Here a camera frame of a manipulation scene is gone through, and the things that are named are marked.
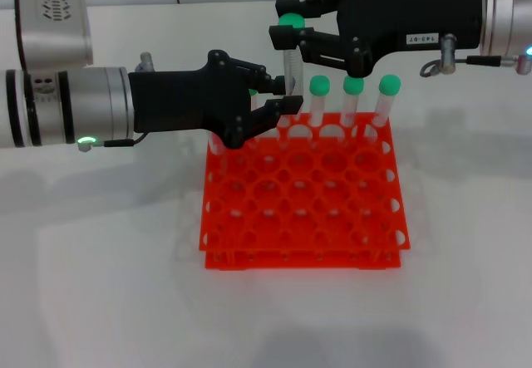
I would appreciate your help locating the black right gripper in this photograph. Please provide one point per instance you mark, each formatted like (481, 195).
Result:
(415, 15)

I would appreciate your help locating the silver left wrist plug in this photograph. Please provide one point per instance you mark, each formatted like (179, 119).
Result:
(146, 61)

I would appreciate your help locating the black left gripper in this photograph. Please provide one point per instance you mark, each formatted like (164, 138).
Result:
(187, 100)

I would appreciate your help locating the orange plastic test tube rack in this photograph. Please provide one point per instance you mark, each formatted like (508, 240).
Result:
(303, 262)

